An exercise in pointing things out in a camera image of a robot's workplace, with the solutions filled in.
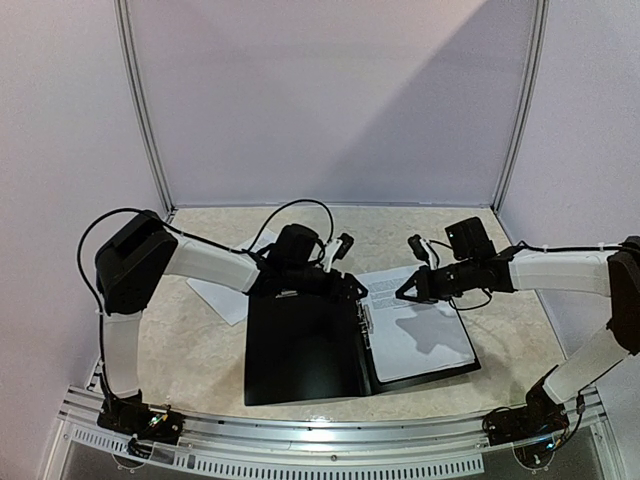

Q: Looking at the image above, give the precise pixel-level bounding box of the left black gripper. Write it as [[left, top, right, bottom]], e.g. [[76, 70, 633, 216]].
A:
[[286, 265, 369, 307]]

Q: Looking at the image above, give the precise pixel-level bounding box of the printed paper stack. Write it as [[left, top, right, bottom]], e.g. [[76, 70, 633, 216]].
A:
[[185, 229, 276, 327]]

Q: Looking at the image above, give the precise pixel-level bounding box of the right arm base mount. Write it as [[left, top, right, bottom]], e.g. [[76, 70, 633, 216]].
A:
[[482, 372, 584, 451]]

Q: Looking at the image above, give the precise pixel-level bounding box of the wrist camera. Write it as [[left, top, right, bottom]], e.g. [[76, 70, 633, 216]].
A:
[[407, 234, 440, 269], [321, 233, 354, 273]]

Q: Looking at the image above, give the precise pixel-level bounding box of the perforated white cable tray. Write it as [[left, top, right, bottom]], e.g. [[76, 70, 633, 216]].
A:
[[60, 427, 485, 479]]

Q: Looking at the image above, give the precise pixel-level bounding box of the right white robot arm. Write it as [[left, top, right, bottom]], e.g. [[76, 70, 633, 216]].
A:
[[395, 216, 639, 436]]

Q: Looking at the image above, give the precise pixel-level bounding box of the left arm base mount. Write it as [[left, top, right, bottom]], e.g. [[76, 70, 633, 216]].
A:
[[97, 391, 186, 445]]

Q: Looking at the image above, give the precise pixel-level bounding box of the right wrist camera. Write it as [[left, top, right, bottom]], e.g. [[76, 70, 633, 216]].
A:
[[407, 234, 440, 269]]

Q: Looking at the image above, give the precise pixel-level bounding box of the curved aluminium rail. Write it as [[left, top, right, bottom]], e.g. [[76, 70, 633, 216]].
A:
[[58, 384, 609, 456]]

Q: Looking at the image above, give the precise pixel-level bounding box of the black file folder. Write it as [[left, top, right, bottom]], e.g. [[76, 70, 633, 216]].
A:
[[243, 292, 481, 406]]

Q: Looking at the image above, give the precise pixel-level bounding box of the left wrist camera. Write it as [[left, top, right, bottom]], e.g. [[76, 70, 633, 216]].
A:
[[321, 233, 354, 273]]

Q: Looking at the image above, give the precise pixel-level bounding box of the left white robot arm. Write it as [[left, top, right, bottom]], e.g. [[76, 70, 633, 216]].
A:
[[94, 208, 368, 434]]

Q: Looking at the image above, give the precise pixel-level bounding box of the right aluminium frame post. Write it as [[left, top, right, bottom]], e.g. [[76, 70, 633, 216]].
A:
[[491, 0, 549, 216]]

